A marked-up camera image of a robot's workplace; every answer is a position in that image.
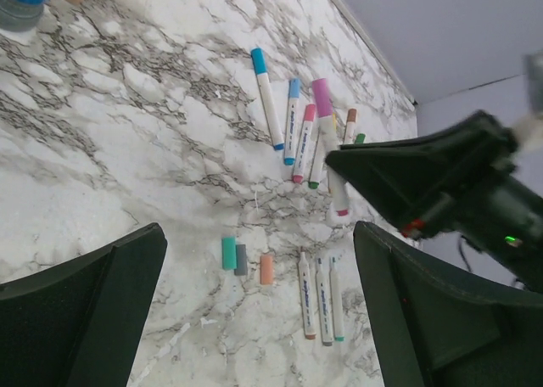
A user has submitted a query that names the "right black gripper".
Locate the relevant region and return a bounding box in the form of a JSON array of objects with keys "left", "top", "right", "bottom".
[{"left": 326, "top": 110, "right": 542, "bottom": 386}]

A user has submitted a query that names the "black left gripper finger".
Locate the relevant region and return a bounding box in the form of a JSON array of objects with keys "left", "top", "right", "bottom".
[{"left": 1, "top": 223, "right": 167, "bottom": 386}]

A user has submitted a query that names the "teal marker pen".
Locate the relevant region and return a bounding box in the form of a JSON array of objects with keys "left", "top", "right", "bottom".
[{"left": 329, "top": 257, "right": 345, "bottom": 342}]

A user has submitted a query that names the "grey marker pen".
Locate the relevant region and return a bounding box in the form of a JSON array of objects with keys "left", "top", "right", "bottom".
[{"left": 316, "top": 257, "right": 333, "bottom": 346}]

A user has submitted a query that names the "peach marker pen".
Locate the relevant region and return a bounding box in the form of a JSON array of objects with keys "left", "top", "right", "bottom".
[{"left": 298, "top": 250, "right": 316, "bottom": 340}]

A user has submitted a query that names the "magenta marker pen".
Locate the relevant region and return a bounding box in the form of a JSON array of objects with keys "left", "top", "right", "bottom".
[{"left": 311, "top": 78, "right": 349, "bottom": 216}]

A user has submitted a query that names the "dark green marker pen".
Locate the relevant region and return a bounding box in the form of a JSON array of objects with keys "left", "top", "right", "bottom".
[{"left": 355, "top": 133, "right": 366, "bottom": 144}]

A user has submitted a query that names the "brown marker pen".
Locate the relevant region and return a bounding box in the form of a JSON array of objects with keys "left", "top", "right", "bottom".
[{"left": 343, "top": 109, "right": 357, "bottom": 144}]

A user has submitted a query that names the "pink marker pen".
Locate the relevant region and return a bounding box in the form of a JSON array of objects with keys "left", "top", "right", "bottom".
[{"left": 292, "top": 104, "right": 316, "bottom": 184}]

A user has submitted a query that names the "light blue marker pen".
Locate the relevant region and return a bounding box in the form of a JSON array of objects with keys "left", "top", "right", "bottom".
[{"left": 283, "top": 78, "right": 301, "bottom": 165}]

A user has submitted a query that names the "cyan marker pen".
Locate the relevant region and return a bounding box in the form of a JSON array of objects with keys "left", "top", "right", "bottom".
[{"left": 250, "top": 48, "right": 284, "bottom": 151}]

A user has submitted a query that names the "blue round stamp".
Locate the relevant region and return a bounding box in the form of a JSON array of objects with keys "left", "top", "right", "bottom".
[{"left": 1, "top": 0, "right": 46, "bottom": 32}]

